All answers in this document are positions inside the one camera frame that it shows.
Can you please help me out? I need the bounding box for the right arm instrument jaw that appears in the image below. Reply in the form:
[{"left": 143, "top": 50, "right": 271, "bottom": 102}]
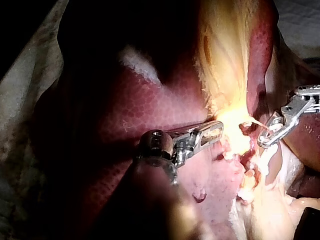
[
  {"left": 263, "top": 116, "right": 285, "bottom": 134},
  {"left": 256, "top": 119, "right": 300, "bottom": 149}
]

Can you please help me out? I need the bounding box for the left arm instrument jaw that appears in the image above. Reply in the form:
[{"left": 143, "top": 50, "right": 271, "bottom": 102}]
[
  {"left": 195, "top": 120, "right": 224, "bottom": 151},
  {"left": 171, "top": 121, "right": 219, "bottom": 139}
]

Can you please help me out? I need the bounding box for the right arm instrument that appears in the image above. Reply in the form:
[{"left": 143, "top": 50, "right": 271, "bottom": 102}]
[{"left": 280, "top": 84, "right": 320, "bottom": 126}]

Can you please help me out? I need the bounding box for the left arm instrument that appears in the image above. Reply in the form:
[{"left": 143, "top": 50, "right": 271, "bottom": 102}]
[{"left": 136, "top": 129, "right": 201, "bottom": 186}]

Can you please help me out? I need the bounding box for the gallbladder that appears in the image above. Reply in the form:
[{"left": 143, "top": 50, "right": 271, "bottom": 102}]
[{"left": 194, "top": 0, "right": 256, "bottom": 161}]

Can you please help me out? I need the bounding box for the thin tube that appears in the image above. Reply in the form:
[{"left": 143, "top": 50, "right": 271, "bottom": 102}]
[{"left": 246, "top": 118, "right": 267, "bottom": 131}]

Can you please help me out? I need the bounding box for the dark red liver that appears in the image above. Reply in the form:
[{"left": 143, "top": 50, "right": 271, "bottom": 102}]
[{"left": 29, "top": 0, "right": 320, "bottom": 240}]

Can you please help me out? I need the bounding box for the white cloth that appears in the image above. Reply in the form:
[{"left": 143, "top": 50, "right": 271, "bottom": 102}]
[
  {"left": 273, "top": 0, "right": 320, "bottom": 60},
  {"left": 0, "top": 0, "right": 66, "bottom": 240}
]

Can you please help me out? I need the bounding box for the pale fatty tissue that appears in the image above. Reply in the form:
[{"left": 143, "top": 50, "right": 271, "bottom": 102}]
[{"left": 228, "top": 142, "right": 320, "bottom": 240}]

